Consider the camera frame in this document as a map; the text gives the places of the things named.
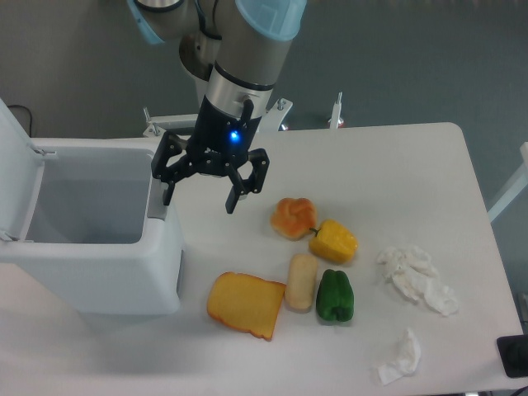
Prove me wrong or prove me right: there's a small crumpled white tissue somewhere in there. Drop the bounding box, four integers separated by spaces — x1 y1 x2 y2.
375 328 422 386

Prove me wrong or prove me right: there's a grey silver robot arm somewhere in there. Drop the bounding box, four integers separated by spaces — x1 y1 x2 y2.
128 1 306 213

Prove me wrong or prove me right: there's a black device at edge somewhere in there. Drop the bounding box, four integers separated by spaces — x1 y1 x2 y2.
497 334 527 378

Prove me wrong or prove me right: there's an orange round bread roll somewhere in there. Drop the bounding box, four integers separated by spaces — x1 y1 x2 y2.
270 198 318 241

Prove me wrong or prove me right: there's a white push-button trash can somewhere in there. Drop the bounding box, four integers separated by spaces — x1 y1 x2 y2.
1 106 184 315

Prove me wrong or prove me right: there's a large crumpled white tissue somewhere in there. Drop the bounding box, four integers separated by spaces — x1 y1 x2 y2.
376 245 460 317

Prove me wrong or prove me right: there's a black floor cable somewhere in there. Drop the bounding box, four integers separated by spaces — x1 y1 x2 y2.
7 105 33 139

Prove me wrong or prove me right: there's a white frame at right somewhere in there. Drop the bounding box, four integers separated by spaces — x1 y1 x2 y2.
488 142 527 223

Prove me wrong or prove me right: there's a yellow bell pepper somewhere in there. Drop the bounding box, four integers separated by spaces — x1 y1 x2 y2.
309 219 358 264

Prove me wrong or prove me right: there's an orange toast slice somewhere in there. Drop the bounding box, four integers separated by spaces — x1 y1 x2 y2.
206 272 285 341

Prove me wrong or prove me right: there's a green bell pepper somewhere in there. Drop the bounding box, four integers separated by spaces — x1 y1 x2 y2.
316 269 355 323

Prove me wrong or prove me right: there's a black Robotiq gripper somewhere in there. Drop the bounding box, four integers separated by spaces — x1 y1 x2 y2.
151 97 270 214

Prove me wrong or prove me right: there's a pale oblong bread roll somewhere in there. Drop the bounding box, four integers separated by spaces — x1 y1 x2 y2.
285 254 318 311

